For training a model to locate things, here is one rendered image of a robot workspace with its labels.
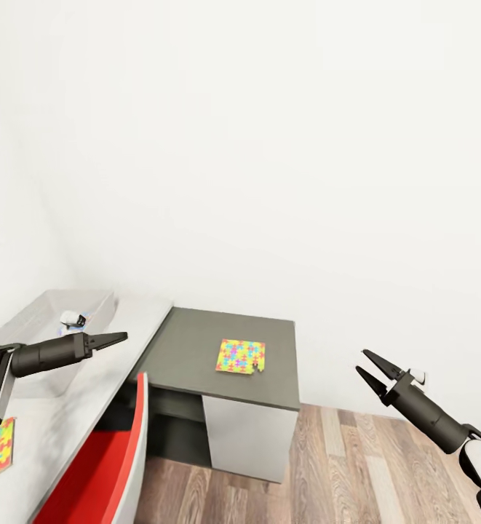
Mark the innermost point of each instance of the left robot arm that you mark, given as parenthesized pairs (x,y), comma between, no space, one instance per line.
(22,360)

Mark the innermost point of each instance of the desk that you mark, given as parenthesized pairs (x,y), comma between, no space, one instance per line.
(230,422)

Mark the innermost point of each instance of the swivel chair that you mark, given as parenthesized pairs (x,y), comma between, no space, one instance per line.
(103,482)

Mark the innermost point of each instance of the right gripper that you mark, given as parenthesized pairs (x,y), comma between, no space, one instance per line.
(408,400)

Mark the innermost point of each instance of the toy box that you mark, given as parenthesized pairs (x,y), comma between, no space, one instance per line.
(40,321)

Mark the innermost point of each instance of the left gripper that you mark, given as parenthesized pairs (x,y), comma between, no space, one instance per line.
(67,350)

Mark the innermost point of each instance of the board game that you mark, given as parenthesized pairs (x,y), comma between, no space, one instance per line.
(87,315)

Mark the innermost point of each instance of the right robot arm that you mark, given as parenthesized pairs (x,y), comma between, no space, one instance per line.
(408,396)

